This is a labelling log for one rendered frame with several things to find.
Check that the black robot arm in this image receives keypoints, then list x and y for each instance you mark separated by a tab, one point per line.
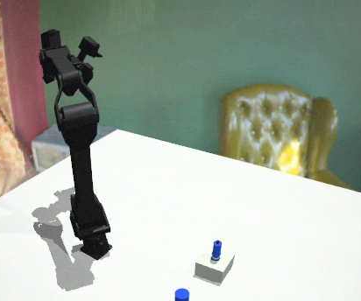
78	126

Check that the white square block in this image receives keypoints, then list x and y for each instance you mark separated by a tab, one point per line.
212	269

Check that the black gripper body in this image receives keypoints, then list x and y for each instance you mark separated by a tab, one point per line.
89	47

